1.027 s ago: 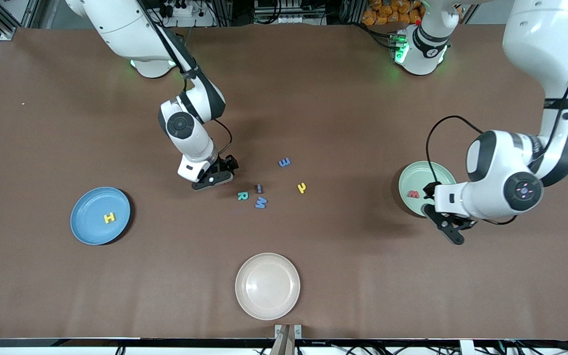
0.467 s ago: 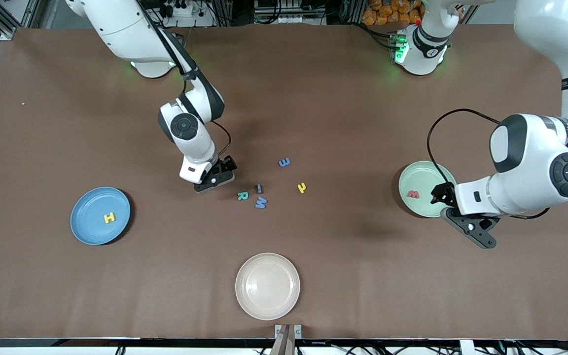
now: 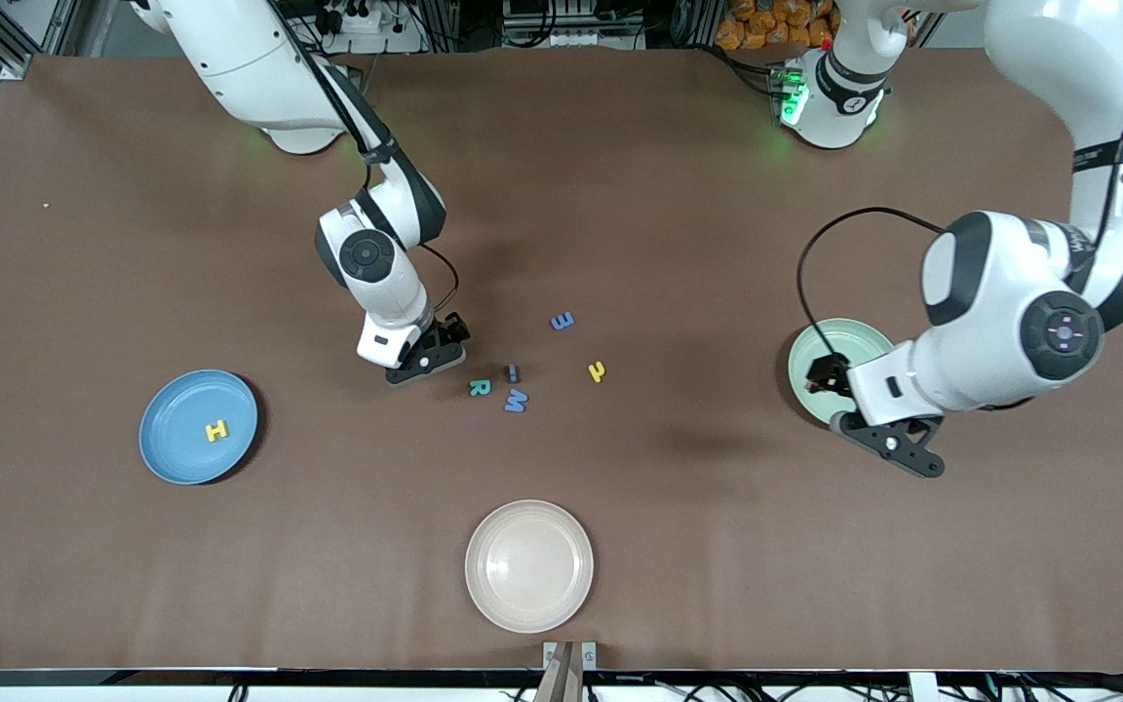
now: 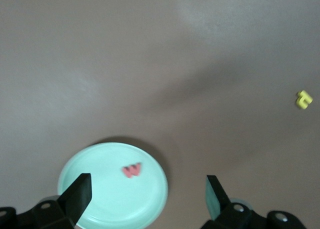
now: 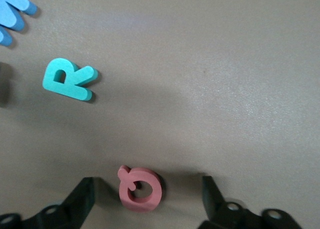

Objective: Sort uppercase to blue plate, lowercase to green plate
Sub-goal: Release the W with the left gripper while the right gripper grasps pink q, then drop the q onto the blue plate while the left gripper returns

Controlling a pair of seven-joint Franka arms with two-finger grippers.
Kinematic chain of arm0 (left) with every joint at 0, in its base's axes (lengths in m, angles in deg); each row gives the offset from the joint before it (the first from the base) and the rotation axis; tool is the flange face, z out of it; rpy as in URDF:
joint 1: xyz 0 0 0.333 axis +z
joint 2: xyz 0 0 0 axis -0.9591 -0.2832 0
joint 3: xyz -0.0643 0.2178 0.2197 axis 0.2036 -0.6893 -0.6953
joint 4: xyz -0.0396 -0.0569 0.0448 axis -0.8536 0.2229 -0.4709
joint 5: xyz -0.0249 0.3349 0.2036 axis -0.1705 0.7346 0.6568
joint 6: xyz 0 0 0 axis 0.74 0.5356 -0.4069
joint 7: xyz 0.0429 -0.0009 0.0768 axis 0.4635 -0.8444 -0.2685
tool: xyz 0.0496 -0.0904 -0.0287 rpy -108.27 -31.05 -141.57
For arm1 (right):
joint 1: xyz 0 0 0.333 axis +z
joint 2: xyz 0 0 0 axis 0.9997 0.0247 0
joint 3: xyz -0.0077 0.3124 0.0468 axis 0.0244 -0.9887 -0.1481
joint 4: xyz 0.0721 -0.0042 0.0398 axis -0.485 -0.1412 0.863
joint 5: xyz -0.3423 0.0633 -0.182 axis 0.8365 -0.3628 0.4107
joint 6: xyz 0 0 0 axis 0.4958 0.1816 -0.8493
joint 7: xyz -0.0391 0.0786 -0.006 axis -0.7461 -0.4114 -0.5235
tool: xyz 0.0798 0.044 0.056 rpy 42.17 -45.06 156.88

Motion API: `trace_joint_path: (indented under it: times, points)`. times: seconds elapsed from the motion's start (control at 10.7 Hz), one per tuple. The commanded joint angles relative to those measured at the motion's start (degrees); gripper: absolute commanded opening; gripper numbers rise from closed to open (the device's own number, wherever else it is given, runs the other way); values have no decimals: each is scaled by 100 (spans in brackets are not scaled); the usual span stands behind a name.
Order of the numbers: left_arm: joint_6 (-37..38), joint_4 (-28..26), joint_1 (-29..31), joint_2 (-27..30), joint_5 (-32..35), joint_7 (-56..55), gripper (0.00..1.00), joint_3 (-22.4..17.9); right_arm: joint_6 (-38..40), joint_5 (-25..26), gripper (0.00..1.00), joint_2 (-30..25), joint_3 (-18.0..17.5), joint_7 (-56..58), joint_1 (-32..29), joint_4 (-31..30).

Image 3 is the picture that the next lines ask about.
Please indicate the green foam letter R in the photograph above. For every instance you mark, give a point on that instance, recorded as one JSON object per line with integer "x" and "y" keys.
{"x": 480, "y": 387}

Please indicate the blue foam letter E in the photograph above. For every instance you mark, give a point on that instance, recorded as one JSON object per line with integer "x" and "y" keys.
{"x": 562, "y": 320}

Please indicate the yellow foam uppercase letter H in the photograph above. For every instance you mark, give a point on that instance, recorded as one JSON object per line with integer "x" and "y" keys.
{"x": 217, "y": 430}

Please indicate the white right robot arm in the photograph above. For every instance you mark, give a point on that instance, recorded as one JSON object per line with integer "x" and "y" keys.
{"x": 240, "y": 58}

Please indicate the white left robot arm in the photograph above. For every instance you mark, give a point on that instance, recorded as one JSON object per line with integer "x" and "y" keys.
{"x": 990, "y": 292}

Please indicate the green plate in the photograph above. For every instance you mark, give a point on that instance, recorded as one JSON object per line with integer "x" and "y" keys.
{"x": 864, "y": 336}

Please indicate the yellow foam lowercase letter h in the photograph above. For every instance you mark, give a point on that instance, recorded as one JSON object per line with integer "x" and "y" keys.
{"x": 598, "y": 371}

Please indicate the beige plate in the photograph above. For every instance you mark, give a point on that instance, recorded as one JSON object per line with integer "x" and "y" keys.
{"x": 529, "y": 565}

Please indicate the blue plate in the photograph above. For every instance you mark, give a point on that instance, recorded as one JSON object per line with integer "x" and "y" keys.
{"x": 181, "y": 439}

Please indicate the blue foam letter M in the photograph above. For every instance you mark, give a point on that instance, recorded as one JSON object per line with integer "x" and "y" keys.
{"x": 516, "y": 401}

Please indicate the brown table mat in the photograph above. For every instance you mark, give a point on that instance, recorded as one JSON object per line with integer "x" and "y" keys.
{"x": 1010, "y": 565}

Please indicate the white power strip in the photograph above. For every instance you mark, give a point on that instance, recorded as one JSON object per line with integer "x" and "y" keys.
{"x": 371, "y": 19}

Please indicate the grey control box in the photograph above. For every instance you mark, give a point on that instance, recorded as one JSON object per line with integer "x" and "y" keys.
{"x": 571, "y": 34}

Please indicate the orange toy pile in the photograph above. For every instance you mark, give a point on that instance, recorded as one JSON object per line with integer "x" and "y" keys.
{"x": 766, "y": 24}

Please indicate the metal mounting bracket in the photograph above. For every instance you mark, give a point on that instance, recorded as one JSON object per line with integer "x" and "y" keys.
{"x": 588, "y": 654}

